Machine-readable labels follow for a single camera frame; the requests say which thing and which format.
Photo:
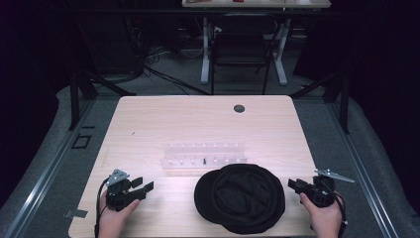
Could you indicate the black metal frame stand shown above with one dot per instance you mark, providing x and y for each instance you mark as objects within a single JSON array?
[
  {"x": 340, "y": 95},
  {"x": 82, "y": 89}
]

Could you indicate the black hat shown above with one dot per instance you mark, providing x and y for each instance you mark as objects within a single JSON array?
[{"x": 239, "y": 198}]

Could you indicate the white-legged desk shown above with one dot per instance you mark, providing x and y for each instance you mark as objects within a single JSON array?
[{"x": 257, "y": 4}]

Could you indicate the person's right hand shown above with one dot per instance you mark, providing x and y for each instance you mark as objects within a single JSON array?
[{"x": 325, "y": 219}]

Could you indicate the aluminium floor rail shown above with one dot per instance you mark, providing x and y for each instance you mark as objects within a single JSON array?
[
  {"x": 360, "y": 165},
  {"x": 46, "y": 172}
]

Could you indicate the clear acrylic rack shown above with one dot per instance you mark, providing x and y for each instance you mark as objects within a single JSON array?
[{"x": 203, "y": 155}]

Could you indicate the black chair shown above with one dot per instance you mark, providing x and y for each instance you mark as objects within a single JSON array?
[{"x": 241, "y": 49}]

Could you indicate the round table grommet hole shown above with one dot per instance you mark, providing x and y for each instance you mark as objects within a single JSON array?
[{"x": 239, "y": 108}]

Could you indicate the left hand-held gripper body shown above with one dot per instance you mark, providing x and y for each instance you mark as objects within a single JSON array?
[{"x": 119, "y": 195}]

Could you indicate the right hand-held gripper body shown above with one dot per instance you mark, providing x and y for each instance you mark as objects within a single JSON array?
[{"x": 322, "y": 193}]

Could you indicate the person's left hand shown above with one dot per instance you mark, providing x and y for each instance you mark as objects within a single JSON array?
[{"x": 114, "y": 219}]

